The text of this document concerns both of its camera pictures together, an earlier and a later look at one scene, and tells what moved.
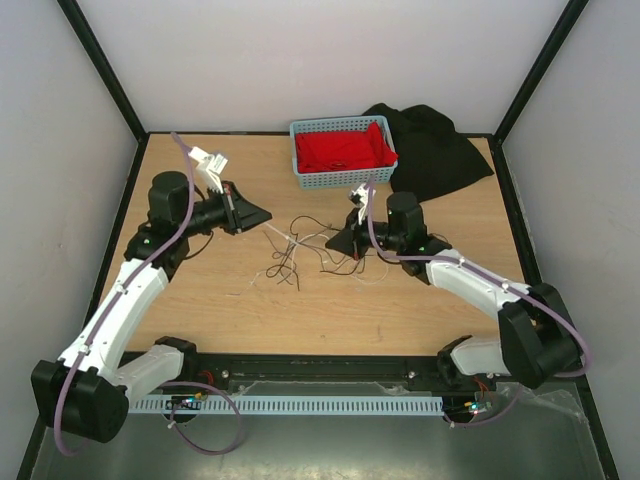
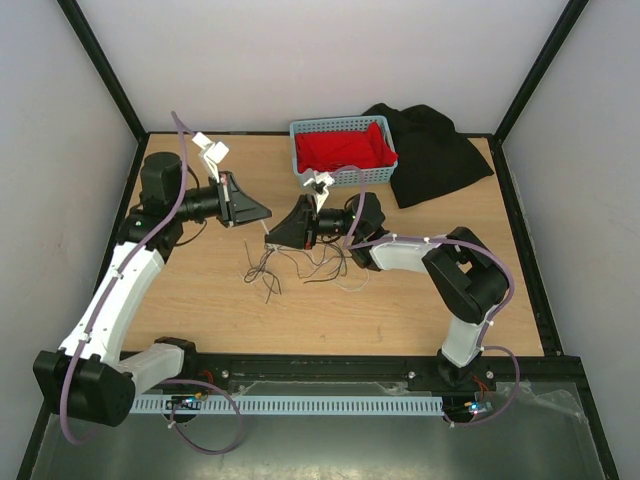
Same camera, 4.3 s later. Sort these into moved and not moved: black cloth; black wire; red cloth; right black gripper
Moved: right black gripper; black wire
Not moved: black cloth; red cloth
